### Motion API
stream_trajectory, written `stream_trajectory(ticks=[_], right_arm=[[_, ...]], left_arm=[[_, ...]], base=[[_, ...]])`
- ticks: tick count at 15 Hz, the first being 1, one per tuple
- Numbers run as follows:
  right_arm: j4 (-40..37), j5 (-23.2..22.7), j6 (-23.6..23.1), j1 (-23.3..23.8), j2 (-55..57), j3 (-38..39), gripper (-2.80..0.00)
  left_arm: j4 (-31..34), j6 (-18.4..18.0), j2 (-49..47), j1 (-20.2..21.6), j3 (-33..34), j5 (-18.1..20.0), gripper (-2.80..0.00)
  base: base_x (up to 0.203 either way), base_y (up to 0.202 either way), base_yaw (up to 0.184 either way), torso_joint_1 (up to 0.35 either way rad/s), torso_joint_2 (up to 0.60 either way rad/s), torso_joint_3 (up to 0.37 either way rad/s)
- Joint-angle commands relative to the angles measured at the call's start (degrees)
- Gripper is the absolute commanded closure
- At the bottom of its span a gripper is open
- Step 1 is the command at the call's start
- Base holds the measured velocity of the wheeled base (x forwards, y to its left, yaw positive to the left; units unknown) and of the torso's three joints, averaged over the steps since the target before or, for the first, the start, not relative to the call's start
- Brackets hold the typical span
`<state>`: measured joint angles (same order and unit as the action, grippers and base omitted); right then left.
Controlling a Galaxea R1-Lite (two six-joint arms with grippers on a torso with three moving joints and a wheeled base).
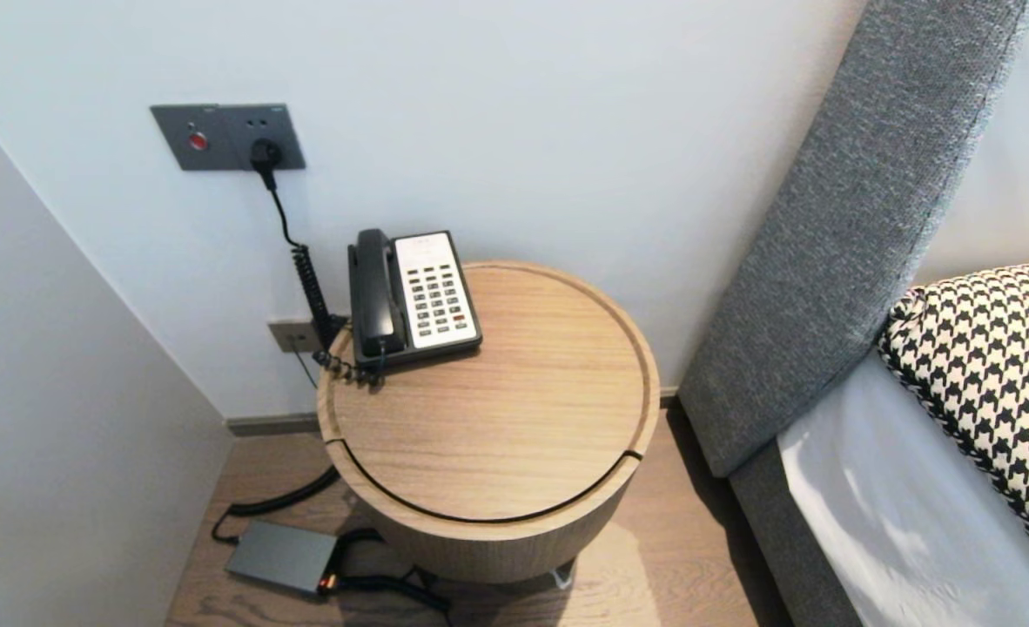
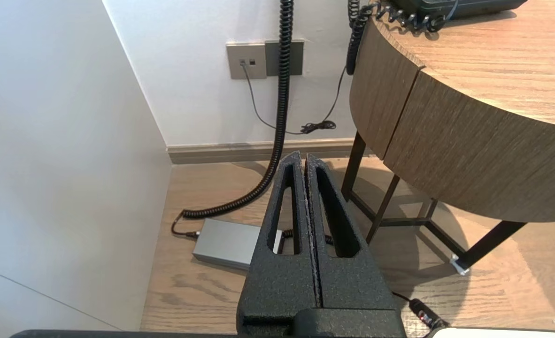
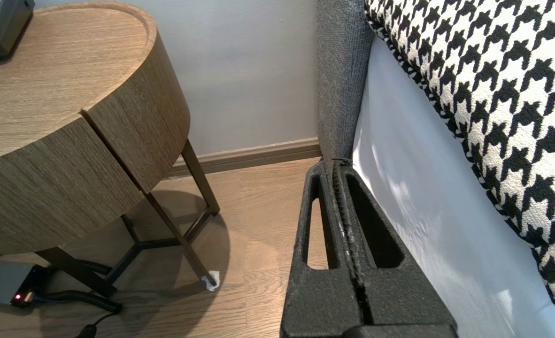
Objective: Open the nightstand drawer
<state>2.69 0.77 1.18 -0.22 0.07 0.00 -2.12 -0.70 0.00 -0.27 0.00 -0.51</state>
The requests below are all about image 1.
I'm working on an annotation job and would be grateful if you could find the beige wall phone socket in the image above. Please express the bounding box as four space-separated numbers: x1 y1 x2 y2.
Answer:
268 319 324 354

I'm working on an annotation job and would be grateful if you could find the round wooden side table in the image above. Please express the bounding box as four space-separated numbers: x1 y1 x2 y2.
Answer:
317 260 662 584

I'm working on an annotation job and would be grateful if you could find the grey fabric headboard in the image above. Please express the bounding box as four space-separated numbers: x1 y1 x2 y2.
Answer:
677 0 1029 478

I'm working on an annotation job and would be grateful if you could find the black white desk telephone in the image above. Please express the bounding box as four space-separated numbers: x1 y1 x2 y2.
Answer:
348 229 485 368

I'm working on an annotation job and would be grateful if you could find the grey power adapter box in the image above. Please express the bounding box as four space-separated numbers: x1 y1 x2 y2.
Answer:
225 519 340 596

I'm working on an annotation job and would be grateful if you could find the black white houndstooth pillow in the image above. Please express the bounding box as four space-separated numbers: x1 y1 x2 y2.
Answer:
879 258 1029 590

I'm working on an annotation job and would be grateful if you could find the curved wooden table drawer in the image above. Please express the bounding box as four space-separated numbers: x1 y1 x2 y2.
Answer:
325 438 644 584

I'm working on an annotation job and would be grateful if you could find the dark grey wall socket panel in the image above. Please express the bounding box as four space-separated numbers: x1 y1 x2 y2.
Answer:
149 104 306 172

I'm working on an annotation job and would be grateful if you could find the grey upholstered bed base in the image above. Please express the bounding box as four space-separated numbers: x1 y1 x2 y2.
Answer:
730 440 865 627

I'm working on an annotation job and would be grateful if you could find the black telephone handset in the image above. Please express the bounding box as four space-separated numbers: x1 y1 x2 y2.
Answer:
353 228 407 360

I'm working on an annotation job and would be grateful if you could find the black adapter output cable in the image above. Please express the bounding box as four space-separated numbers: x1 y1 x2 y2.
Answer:
326 526 453 613

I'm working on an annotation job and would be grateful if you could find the black coiled handset cord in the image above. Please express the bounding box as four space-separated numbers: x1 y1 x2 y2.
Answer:
313 335 389 390

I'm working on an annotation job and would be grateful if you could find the brown wooden skirting board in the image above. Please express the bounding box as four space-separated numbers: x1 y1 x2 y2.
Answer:
225 411 321 436

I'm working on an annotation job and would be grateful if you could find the white bed sheet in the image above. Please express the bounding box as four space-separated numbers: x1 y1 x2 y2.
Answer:
777 348 1029 627

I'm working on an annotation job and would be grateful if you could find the black power plug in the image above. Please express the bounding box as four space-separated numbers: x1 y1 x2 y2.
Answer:
248 138 286 191

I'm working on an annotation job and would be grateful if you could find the black coiled power cable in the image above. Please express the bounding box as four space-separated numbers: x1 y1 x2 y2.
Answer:
211 185 346 543

